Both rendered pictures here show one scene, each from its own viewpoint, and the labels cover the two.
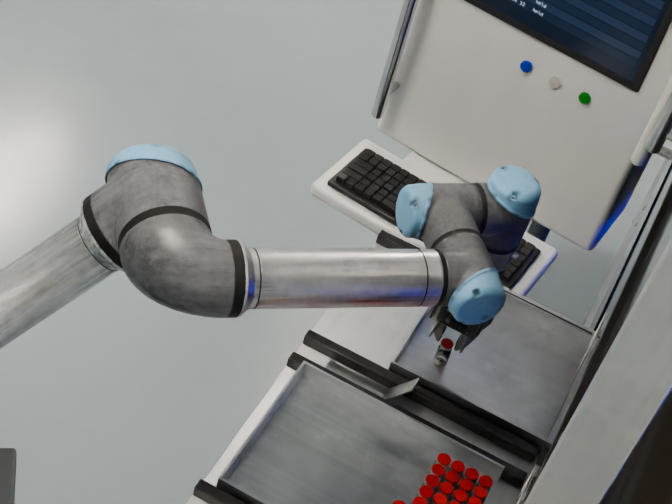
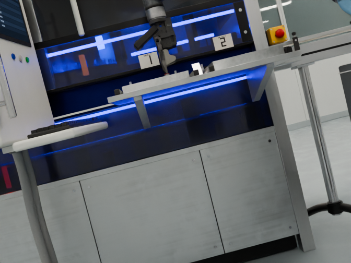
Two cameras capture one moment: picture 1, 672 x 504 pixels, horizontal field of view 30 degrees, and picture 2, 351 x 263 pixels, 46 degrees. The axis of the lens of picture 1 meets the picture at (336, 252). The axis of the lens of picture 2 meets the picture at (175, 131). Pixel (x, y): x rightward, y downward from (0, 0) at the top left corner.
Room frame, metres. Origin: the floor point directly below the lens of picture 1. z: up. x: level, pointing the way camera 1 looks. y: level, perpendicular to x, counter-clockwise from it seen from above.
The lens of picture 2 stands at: (1.88, 1.36, 0.79)
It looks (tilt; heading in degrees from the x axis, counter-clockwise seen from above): 3 degrees down; 253
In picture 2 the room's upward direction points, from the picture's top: 14 degrees counter-clockwise
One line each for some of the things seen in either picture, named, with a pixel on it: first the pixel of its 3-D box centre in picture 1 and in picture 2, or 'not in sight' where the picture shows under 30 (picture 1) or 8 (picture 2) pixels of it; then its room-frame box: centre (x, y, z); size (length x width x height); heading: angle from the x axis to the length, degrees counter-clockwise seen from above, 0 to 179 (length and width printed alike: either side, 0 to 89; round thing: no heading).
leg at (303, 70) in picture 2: not in sight; (319, 140); (0.63, -0.40, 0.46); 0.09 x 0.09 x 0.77; 75
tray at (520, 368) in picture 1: (514, 366); (155, 85); (1.40, -0.33, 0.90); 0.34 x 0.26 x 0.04; 75
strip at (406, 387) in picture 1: (370, 375); (198, 68); (1.28, -0.10, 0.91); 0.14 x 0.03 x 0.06; 76
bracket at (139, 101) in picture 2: not in sight; (142, 114); (1.50, -0.27, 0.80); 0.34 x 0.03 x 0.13; 75
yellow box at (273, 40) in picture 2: not in sight; (276, 35); (0.80, -0.29, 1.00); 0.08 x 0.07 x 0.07; 75
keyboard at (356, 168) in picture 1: (434, 215); (68, 126); (1.80, -0.16, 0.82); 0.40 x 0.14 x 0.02; 68
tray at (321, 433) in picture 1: (363, 479); (239, 63); (1.10, -0.13, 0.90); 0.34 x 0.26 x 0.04; 75
